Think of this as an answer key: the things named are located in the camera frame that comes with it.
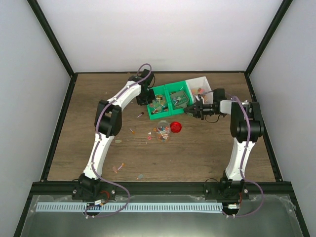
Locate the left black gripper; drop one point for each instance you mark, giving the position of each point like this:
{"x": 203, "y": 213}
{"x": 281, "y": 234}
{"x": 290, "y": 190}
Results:
{"x": 148, "y": 101}

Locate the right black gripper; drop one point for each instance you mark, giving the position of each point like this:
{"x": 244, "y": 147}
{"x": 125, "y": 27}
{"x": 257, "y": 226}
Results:
{"x": 197, "y": 110}

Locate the green double candy bin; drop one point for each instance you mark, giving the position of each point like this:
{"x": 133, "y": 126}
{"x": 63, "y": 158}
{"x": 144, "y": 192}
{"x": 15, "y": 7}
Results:
{"x": 161, "y": 105}

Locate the white candy bin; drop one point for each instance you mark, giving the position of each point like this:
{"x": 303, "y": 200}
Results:
{"x": 200, "y": 86}

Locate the clear plastic jar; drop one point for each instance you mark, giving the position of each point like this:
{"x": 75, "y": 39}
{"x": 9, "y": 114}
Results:
{"x": 163, "y": 131}

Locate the green slotted scoop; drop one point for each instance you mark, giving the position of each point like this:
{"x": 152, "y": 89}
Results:
{"x": 179, "y": 101}

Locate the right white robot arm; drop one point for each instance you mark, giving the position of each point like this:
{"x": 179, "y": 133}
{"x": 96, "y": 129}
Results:
{"x": 246, "y": 127}

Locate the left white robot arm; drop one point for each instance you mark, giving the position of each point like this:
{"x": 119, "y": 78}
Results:
{"x": 108, "y": 123}

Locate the red jar lid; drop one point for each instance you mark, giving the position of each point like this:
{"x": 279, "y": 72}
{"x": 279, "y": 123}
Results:
{"x": 175, "y": 127}

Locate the light blue slotted strip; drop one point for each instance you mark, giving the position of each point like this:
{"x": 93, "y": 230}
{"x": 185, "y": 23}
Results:
{"x": 140, "y": 207}

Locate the spilled candy near rail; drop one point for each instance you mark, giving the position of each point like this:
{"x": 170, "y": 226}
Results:
{"x": 140, "y": 177}

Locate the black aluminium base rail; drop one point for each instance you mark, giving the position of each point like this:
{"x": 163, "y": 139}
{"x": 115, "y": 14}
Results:
{"x": 208, "y": 190}

